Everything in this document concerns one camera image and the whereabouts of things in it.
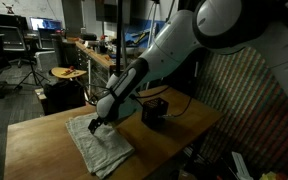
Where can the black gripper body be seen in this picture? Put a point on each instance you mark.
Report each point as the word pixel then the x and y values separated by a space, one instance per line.
pixel 101 120

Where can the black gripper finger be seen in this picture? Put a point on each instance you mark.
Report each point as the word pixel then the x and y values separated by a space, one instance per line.
pixel 95 126

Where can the white towel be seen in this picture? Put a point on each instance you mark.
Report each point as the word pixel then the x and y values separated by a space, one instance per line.
pixel 97 150

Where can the black mesh basket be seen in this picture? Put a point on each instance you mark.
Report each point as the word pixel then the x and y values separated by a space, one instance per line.
pixel 154 111

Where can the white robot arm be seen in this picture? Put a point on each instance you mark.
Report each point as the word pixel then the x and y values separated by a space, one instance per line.
pixel 170 43

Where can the black storage box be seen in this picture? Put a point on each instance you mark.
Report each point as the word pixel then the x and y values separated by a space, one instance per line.
pixel 64 96

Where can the wooden workbench with drawers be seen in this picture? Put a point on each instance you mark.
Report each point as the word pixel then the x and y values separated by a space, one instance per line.
pixel 97 76

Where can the round wooden stool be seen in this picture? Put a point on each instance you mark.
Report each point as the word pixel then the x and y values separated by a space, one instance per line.
pixel 67 73

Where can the small red item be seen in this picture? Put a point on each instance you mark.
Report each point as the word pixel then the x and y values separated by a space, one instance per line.
pixel 69 70

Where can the small orange object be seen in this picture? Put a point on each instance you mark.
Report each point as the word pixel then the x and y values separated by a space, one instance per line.
pixel 107 57

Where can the small cardboard box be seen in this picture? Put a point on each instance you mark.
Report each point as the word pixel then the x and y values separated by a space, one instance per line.
pixel 40 94

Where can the black cup with red item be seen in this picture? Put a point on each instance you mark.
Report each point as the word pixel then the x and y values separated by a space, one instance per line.
pixel 103 46

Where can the white computer case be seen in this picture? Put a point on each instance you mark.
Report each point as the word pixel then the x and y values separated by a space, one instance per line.
pixel 45 60

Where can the black tripod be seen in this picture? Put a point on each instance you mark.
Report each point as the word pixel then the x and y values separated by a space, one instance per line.
pixel 33 68

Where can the black case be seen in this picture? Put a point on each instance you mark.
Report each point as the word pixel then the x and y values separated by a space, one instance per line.
pixel 89 36

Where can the black vertical pole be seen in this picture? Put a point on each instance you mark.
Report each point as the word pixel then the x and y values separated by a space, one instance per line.
pixel 119 33

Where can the blue panel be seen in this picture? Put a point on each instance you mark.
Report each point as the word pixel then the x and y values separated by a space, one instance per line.
pixel 129 33

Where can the yellow black tool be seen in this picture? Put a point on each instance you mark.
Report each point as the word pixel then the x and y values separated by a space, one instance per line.
pixel 140 36

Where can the silver metal tripod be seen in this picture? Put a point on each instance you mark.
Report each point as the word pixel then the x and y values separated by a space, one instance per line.
pixel 152 23

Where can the monitor with blue screen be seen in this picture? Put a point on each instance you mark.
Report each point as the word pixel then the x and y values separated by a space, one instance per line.
pixel 45 23

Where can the grey mesh office chair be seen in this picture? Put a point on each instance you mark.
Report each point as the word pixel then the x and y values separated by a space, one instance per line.
pixel 10 38

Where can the black computer monitor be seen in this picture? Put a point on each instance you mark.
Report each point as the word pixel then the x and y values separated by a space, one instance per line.
pixel 4 20

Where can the small drone model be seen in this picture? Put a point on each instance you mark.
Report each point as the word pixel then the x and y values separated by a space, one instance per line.
pixel 9 7

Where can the multicolour striped curtain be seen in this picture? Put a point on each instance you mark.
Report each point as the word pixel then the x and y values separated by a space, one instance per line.
pixel 250 116

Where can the small yellow item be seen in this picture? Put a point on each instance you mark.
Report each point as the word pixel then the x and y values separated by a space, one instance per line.
pixel 267 176

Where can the black wall screen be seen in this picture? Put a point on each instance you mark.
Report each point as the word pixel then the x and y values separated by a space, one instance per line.
pixel 107 10

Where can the white plastic bracket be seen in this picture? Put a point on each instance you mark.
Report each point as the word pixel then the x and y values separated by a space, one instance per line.
pixel 240 166

